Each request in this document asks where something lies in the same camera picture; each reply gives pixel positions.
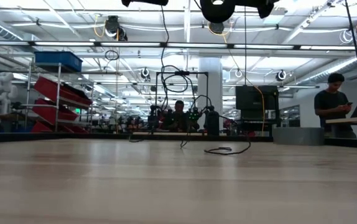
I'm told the black cord spool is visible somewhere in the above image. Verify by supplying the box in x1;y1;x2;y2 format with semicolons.
199;0;237;24

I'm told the thin black cord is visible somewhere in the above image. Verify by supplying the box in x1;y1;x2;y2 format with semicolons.
127;4;252;156

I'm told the white ceiling box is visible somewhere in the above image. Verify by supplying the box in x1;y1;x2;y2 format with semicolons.
263;7;287;25

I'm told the thin black vertical pole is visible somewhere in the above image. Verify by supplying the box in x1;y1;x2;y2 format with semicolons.
243;6;247;86

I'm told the long ceiling light strip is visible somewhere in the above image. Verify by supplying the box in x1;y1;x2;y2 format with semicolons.
0;40;357;51

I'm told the black monitor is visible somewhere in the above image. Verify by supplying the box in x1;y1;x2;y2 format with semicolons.
235;85;279;119

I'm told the white pillar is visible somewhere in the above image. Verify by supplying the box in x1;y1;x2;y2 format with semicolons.
198;57;223;118

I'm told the blue storage bin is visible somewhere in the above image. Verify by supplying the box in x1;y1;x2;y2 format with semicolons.
34;51;83;73

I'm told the person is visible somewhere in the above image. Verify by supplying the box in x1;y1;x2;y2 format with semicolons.
162;100;200;132
313;73;357;139

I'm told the red storage bin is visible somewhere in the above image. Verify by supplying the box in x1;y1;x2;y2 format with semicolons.
32;98;78;125
31;121;88;134
34;77;93;110

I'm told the metal shelf rack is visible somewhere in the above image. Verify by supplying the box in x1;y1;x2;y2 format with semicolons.
24;62;95;134

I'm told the wooden bench table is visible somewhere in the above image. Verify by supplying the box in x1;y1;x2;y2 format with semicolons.
324;115;357;139

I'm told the black camera gantry frame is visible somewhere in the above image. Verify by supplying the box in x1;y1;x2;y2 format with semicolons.
155;70;210;131

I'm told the yellow cable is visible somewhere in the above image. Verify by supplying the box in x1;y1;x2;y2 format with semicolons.
207;23;265;133

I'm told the black aluminium table frame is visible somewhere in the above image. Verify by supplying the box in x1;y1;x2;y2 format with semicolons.
0;132;357;149

